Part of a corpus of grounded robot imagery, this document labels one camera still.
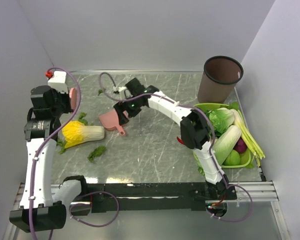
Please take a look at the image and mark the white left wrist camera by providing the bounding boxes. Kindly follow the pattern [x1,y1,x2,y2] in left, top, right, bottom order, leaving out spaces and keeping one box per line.
[47,71,69,94]

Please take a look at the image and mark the red chili pepper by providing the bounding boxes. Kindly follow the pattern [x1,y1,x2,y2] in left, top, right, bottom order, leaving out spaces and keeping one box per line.
[176,136,185,145]

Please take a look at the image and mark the brown plastic trash bin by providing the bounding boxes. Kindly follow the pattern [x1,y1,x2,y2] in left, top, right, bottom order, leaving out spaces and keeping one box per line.
[197,55,244,104]

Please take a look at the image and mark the yellow white napa cabbage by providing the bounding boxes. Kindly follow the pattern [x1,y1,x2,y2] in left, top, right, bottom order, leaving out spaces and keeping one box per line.
[61,120,105,149]

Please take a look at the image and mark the purple onion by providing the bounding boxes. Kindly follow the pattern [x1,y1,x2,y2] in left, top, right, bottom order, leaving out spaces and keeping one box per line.
[233,138,248,154]

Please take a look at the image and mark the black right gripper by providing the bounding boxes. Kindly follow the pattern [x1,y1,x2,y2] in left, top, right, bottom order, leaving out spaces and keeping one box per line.
[113,96,142,127]

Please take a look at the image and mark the white green cabbage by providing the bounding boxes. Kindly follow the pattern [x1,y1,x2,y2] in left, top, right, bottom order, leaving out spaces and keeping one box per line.
[207,107,235,134]

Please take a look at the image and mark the green lettuce leaf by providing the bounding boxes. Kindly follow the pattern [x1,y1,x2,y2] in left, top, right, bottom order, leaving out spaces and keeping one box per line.
[196,160,205,176]

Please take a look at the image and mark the green plastic vegetable basket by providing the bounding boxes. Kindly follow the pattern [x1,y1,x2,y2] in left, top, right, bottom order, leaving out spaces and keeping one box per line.
[195,102,253,169]

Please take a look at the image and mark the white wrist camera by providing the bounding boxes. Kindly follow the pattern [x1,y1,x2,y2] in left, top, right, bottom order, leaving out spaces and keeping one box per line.
[47,71,69,94]
[113,86,127,95]

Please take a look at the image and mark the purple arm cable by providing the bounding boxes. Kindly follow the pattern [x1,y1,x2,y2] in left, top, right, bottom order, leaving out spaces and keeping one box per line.
[28,66,120,240]
[98,72,253,223]

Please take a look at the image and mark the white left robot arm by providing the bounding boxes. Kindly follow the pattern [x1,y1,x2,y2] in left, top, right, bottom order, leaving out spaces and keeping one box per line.
[9,85,89,235]

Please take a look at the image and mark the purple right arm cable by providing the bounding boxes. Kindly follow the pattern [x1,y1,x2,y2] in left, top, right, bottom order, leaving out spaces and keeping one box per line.
[98,72,253,223]

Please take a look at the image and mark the pink plastic dustpan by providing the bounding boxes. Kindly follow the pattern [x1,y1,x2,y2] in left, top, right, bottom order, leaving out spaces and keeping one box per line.
[98,110,126,136]

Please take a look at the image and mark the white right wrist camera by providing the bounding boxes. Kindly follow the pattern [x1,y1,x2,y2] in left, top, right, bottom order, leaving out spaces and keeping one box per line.
[113,86,127,95]

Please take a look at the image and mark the pink hand brush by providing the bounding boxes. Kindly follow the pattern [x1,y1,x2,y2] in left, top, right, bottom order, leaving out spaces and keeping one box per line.
[69,87,78,112]

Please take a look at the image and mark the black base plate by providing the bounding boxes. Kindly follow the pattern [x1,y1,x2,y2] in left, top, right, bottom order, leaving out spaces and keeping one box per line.
[74,182,237,213]

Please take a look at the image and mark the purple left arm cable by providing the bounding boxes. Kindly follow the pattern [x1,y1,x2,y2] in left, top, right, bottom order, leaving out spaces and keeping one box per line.
[28,66,120,240]

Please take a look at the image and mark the aluminium frame rail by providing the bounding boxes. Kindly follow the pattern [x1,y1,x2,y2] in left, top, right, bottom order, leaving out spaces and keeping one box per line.
[13,181,280,206]

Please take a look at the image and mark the yellow green leek stalks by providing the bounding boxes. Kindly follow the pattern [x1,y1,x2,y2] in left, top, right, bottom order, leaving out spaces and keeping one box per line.
[231,109,266,167]

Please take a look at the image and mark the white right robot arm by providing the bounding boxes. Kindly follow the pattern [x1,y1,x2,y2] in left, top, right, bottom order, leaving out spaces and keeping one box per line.
[113,78,229,200]

